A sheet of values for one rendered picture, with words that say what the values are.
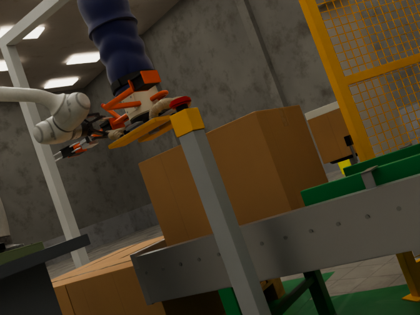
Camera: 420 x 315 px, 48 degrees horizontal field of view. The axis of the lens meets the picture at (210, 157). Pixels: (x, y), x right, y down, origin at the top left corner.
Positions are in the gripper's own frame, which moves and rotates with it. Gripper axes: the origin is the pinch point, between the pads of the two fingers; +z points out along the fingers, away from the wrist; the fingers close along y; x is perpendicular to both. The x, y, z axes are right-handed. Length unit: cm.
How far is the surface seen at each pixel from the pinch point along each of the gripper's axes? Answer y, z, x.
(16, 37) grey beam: -190, 181, -265
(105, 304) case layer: 80, -18, -23
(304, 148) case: 43, 9, 87
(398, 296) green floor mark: 120, 47, 88
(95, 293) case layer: 74, -18, -27
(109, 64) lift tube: -22.5, -7.6, 20.0
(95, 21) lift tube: -42.2, -9.1, 22.4
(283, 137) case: 37, -5, 87
